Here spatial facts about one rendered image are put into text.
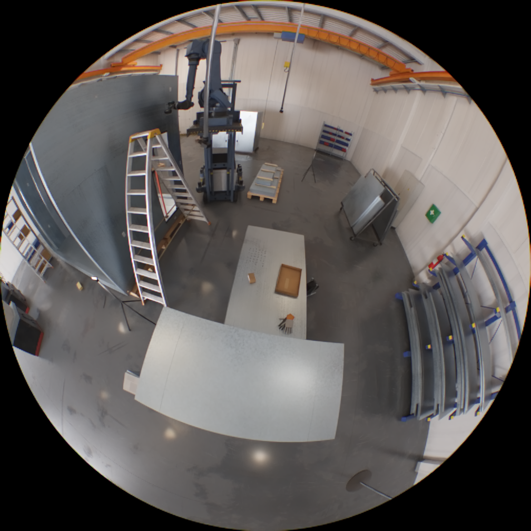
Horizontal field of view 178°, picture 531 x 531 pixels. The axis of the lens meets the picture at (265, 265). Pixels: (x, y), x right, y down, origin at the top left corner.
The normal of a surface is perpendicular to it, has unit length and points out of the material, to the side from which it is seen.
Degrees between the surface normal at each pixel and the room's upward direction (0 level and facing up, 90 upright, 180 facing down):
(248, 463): 0
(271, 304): 0
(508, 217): 90
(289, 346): 0
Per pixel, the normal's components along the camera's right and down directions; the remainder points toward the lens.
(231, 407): 0.14, -0.58
